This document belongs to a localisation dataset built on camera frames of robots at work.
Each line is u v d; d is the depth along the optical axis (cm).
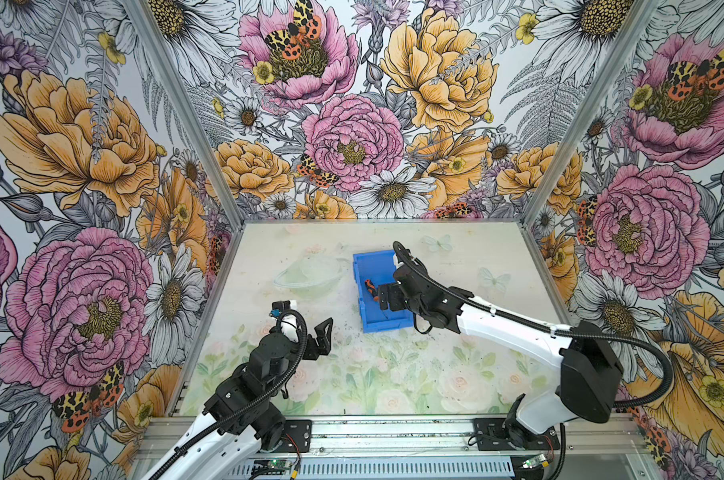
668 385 42
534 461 72
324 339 66
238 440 61
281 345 55
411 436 76
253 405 48
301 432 75
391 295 74
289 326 58
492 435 74
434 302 62
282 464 71
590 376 43
